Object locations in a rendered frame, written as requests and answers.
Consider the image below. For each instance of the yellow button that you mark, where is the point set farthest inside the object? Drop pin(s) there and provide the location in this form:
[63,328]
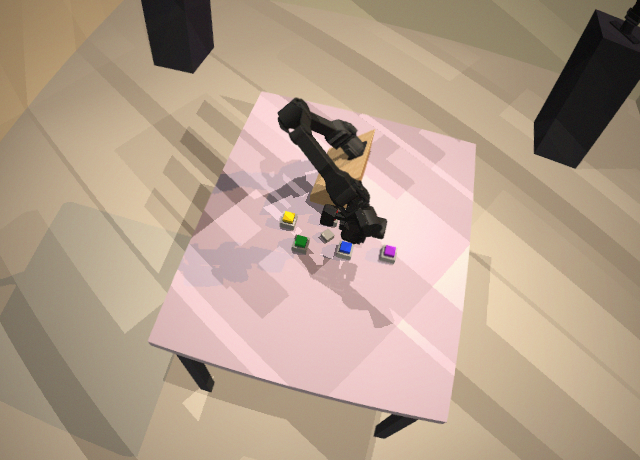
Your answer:
[288,220]

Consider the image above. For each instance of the green button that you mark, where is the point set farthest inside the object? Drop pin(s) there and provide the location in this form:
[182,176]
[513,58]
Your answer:
[300,244]

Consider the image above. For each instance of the purple button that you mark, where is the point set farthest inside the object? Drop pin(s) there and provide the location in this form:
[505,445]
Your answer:
[388,254]

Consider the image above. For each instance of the blue button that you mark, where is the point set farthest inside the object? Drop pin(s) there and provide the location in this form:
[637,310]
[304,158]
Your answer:
[345,250]

